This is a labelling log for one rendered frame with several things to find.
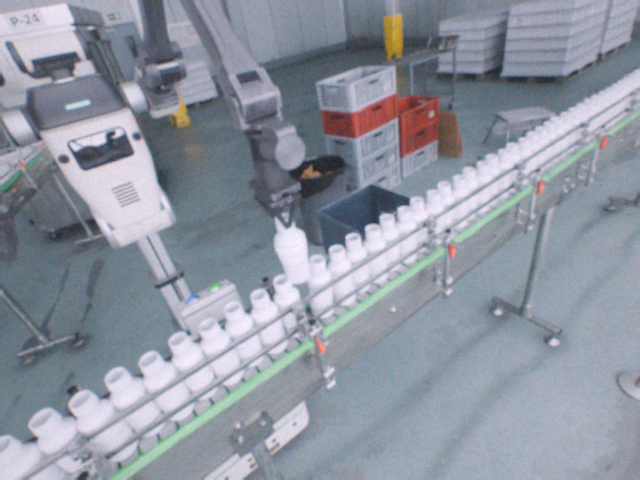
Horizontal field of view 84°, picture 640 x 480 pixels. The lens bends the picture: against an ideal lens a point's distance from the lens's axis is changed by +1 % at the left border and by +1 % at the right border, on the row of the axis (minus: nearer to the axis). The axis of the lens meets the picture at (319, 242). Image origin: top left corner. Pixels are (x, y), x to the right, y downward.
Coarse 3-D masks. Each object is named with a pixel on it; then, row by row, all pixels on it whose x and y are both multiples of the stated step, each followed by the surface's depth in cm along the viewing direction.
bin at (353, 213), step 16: (368, 192) 162; (384, 192) 156; (336, 208) 154; (352, 208) 160; (368, 208) 166; (384, 208) 161; (320, 224) 151; (336, 224) 140; (352, 224) 164; (368, 224) 170; (336, 240) 146
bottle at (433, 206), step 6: (432, 192) 102; (438, 192) 101; (426, 198) 102; (432, 198) 100; (438, 198) 100; (426, 204) 103; (432, 204) 101; (438, 204) 101; (426, 210) 102; (432, 210) 101; (438, 210) 101; (432, 216) 102; (438, 222) 103; (438, 228) 104; (438, 240) 106
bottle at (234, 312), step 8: (232, 304) 76; (240, 304) 75; (224, 312) 74; (232, 312) 77; (240, 312) 74; (232, 320) 74; (240, 320) 75; (248, 320) 76; (232, 328) 75; (240, 328) 75; (248, 328) 76; (232, 336) 75; (240, 336) 75; (256, 336) 79; (248, 344) 77; (256, 344) 79; (240, 352) 78; (248, 352) 78; (256, 352) 79
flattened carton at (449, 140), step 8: (440, 112) 375; (440, 120) 382; (448, 120) 374; (456, 120) 367; (440, 128) 389; (448, 128) 381; (456, 128) 373; (440, 136) 396; (448, 136) 388; (456, 136) 380; (440, 144) 403; (448, 144) 395; (456, 144) 386; (440, 152) 410; (448, 152) 401; (456, 152) 392
